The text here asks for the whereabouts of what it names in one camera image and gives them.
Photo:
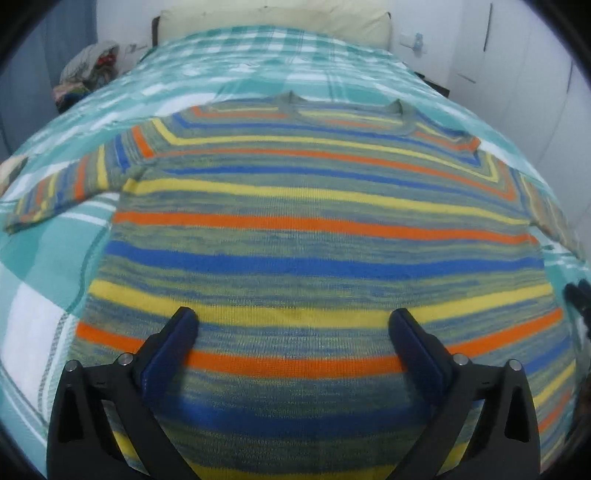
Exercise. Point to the cream patterned cloth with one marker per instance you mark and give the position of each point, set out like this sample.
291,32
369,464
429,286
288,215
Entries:
11,170

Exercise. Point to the white wardrobe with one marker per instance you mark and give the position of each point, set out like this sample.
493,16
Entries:
526,83

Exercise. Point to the white wall socket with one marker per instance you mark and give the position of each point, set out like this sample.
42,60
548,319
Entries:
412,43

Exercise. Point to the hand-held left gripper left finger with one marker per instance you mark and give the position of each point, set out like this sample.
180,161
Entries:
168,350

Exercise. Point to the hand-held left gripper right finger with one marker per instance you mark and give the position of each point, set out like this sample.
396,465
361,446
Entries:
415,350

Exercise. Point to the pile of mixed clothes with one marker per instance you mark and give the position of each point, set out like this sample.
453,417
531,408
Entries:
87,69

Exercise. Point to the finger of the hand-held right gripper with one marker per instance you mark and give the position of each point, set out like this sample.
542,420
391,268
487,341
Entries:
579,300

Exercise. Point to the striped knit sweater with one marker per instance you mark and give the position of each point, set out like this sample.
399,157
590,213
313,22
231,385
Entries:
300,230

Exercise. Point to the dark wooden headboard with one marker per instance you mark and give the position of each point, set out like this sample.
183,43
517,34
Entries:
155,30

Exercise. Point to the teal white checked blanket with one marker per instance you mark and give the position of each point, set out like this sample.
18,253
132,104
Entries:
46,286

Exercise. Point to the cream pillow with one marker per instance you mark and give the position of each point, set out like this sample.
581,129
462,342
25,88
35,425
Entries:
277,16

